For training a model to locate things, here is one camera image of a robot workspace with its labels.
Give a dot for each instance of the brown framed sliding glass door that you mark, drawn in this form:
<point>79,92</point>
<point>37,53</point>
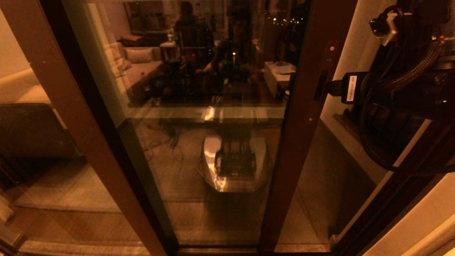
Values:
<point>305,142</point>

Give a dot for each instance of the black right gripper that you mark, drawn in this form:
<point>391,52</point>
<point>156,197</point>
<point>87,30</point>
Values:
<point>352,88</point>

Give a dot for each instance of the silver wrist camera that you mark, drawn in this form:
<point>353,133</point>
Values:
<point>385,25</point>

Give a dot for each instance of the dark brown door jamb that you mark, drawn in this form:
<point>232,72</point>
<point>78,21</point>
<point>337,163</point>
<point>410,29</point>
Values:
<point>408,199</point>

